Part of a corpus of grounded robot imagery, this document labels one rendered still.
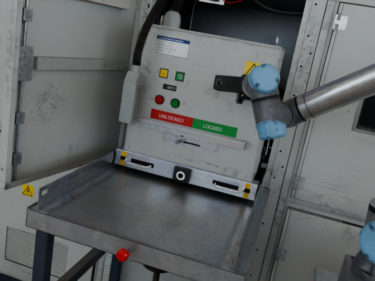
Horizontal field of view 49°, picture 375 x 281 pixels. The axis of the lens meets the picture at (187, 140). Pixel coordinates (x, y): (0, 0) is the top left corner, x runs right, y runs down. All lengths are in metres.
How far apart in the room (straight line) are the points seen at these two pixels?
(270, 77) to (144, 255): 0.56
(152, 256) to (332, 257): 0.87
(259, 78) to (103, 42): 0.72
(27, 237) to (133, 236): 1.13
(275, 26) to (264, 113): 1.35
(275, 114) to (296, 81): 0.54
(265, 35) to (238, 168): 1.10
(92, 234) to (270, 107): 0.57
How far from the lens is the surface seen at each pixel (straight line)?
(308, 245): 1.75
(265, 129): 1.08
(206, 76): 1.44
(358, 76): 1.14
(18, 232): 2.23
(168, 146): 1.51
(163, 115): 1.49
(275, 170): 1.67
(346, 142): 1.62
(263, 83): 1.06
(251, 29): 2.41
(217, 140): 1.41
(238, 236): 1.23
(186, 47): 1.45
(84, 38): 1.51
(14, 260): 2.31
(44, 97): 1.41
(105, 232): 1.14
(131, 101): 1.41
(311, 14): 1.61
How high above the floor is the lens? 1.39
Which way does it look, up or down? 14 degrees down
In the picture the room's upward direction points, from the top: 10 degrees clockwise
